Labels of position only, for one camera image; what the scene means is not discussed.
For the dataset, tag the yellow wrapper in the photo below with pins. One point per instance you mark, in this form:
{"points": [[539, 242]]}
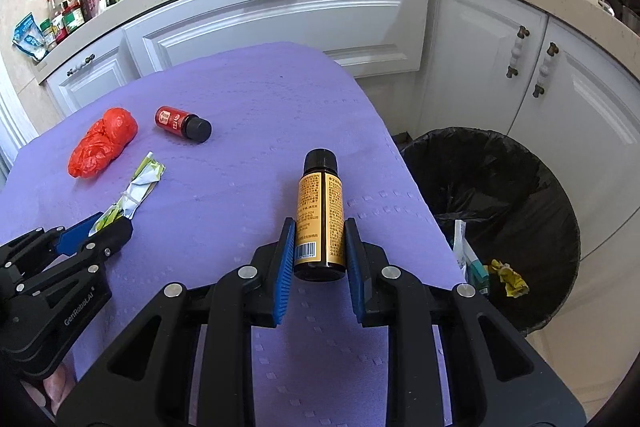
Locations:
{"points": [[510, 279]]}

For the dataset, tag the purple tablecloth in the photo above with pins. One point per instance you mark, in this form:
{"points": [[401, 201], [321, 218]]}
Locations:
{"points": [[250, 107]]}

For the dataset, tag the red label bottle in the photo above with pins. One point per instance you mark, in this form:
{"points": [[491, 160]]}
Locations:
{"points": [[172, 119]]}

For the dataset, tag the green white wrapper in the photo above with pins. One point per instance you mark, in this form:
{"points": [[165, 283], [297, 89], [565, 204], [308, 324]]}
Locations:
{"points": [[142, 179]]}

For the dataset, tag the yellow label brown bottle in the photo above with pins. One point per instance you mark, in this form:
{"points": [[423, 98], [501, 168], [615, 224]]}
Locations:
{"points": [[315, 207]]}

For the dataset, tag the red plastic bag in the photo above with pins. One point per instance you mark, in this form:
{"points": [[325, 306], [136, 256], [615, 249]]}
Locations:
{"points": [[105, 137]]}

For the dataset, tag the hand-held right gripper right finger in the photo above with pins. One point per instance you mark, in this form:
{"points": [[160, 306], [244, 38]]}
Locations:
{"points": [[354, 277]]}

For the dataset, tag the dark cloth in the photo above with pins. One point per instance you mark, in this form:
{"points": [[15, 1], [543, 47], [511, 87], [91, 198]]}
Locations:
{"points": [[627, 14]]}

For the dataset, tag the white green packet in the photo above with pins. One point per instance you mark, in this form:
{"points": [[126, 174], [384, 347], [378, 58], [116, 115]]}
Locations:
{"points": [[461, 247]]}

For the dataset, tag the white kitchen cabinet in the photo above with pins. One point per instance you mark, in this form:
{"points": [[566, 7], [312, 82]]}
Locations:
{"points": [[350, 22]]}

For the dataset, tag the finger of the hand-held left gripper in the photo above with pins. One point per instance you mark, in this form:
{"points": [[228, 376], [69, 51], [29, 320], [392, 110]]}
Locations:
{"points": [[112, 237], [75, 237]]}

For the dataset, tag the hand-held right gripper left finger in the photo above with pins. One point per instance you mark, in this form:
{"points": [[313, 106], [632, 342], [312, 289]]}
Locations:
{"points": [[282, 272]]}

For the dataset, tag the teal carton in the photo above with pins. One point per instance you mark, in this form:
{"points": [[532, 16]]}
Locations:
{"points": [[479, 277]]}

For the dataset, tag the blue white packet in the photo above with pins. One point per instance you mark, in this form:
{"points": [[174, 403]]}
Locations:
{"points": [[30, 37]]}

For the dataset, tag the black bagged trash bin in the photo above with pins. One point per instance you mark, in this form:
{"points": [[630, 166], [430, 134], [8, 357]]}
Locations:
{"points": [[500, 177]]}

